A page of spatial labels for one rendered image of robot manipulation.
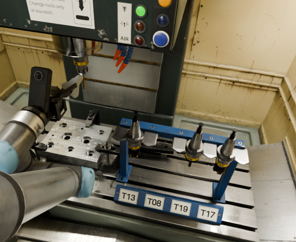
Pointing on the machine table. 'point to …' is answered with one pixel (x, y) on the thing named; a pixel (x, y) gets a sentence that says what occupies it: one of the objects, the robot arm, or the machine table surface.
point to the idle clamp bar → (166, 149)
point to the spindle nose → (76, 46)
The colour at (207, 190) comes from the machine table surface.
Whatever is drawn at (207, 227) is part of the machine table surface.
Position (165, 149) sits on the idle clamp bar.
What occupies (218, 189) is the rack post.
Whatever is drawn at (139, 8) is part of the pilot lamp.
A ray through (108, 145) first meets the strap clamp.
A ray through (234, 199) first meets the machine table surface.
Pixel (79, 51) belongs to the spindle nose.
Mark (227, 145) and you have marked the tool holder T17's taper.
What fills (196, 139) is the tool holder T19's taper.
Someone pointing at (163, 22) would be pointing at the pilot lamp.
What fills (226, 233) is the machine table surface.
